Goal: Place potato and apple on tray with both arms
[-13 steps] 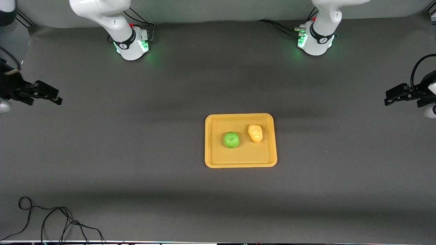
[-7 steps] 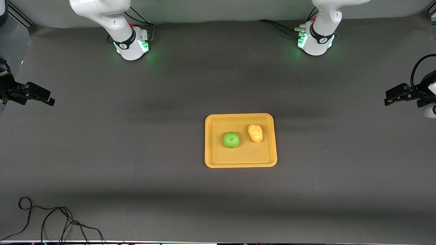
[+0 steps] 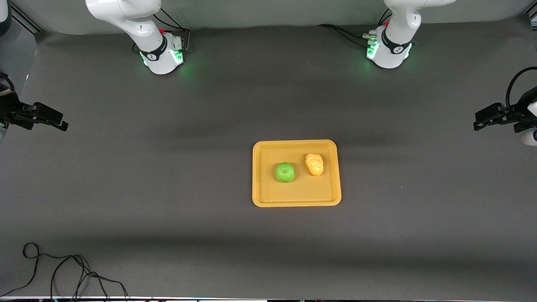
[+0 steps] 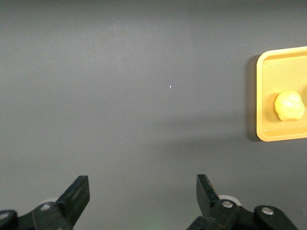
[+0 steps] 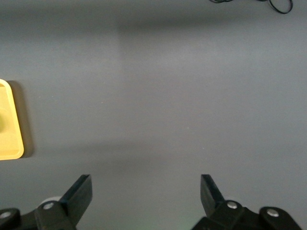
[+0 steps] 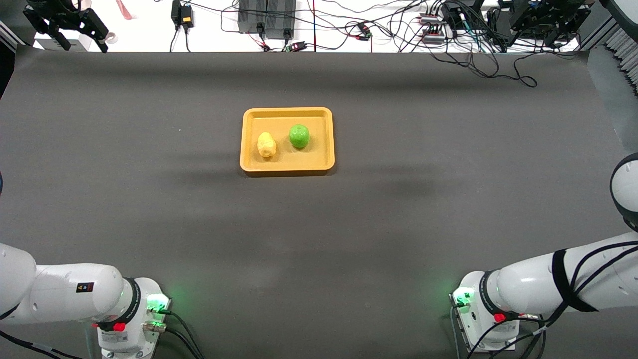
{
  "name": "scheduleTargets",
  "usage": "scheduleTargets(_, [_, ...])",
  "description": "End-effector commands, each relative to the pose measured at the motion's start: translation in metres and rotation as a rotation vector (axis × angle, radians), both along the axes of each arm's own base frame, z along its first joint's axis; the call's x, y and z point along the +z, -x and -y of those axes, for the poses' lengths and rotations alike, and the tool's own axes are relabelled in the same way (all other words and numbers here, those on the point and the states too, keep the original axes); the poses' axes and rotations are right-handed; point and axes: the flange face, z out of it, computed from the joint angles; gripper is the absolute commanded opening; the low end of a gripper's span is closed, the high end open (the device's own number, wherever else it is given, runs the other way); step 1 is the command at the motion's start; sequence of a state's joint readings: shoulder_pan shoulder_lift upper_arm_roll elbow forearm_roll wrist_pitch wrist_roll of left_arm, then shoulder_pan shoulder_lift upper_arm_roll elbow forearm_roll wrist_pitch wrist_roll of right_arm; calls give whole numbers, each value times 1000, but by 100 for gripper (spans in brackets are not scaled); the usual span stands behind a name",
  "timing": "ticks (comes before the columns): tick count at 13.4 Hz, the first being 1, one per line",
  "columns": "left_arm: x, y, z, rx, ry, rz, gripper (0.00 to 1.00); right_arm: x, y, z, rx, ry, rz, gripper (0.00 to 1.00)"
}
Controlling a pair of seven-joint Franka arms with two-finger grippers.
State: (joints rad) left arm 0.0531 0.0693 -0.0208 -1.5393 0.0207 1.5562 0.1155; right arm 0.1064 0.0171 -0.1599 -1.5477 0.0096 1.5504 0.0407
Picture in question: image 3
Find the black right base cable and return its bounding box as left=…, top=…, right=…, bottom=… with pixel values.
left=153, top=8, right=192, bottom=54

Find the yellow potato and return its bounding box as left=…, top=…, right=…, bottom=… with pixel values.
left=305, top=153, right=324, bottom=176

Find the thin black loose cable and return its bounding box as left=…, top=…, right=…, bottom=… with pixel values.
left=0, top=242, right=130, bottom=301

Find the dark grey table mat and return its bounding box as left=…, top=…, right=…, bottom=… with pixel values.
left=0, top=15, right=537, bottom=299

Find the black base cable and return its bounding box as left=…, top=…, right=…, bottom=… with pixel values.
left=153, top=8, right=192, bottom=54
left=317, top=24, right=375, bottom=47

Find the black left base cable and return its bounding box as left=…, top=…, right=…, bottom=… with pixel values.
left=317, top=24, right=375, bottom=47

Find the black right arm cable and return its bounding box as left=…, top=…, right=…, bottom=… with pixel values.
left=0, top=70, right=16, bottom=94

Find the green apple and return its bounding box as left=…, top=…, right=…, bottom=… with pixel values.
left=275, top=162, right=296, bottom=183

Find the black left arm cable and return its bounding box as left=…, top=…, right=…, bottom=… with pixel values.
left=505, top=66, right=537, bottom=109

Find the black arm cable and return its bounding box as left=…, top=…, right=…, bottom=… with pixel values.
left=0, top=70, right=16, bottom=94
left=505, top=66, right=537, bottom=109

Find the yellow plastic tray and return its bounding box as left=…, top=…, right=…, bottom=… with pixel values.
left=252, top=140, right=342, bottom=208

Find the black frame rail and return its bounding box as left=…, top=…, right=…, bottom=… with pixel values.
left=12, top=5, right=43, bottom=34

